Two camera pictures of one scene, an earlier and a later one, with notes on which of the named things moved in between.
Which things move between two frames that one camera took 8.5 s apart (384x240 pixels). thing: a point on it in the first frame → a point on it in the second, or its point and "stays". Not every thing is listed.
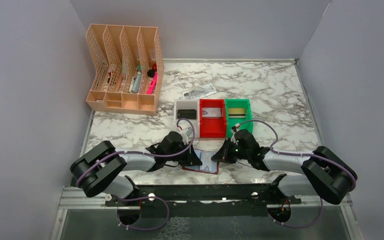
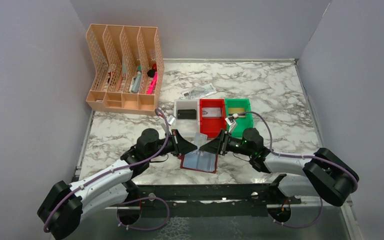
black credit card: [190, 114] stays
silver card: [208, 165] → [199, 138]
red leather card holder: [208, 165] stays
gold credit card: [236, 113] stays
